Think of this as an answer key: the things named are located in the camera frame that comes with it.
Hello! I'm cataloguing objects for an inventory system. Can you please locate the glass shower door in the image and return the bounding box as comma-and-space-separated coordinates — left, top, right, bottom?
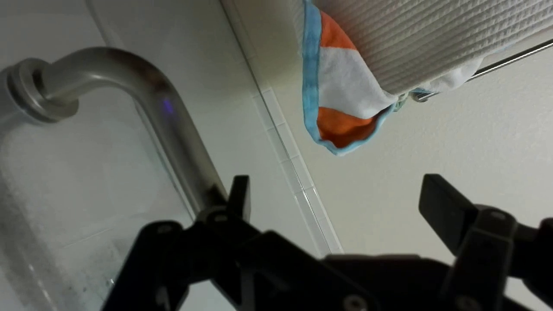
0, 0, 340, 311

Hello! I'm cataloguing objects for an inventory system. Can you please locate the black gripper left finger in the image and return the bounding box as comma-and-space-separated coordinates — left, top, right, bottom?
102, 176, 320, 311

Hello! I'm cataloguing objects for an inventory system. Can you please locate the white woven laundry basket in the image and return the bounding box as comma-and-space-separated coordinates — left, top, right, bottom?
314, 0, 553, 93

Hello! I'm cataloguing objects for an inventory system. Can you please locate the chrome door handle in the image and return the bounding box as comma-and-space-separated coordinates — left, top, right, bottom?
0, 46, 226, 214

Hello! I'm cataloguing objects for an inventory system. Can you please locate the colourful towel in basket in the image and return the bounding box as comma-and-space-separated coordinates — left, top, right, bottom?
301, 0, 480, 153

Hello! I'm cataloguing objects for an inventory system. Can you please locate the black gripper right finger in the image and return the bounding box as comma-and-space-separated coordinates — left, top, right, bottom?
418, 174, 553, 311

